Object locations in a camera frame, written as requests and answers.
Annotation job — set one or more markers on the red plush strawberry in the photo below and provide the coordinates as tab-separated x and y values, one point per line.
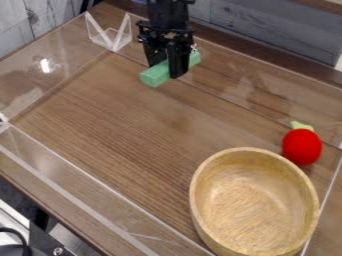
302	144

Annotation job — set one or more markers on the clear acrylic tray wall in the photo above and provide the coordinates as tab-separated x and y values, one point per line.
113	178

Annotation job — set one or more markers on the clear acrylic corner bracket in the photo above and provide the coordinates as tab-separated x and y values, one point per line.
109	38

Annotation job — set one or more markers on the green foam block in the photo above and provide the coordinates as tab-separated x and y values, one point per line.
156	75

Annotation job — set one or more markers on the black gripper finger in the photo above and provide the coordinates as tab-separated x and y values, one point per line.
178	53
155	51

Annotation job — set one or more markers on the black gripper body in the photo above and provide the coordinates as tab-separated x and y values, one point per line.
167	24

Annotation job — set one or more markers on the wooden bowl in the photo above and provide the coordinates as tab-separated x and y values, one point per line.
254	203

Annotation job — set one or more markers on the black metal device base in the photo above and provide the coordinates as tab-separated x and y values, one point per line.
29	242

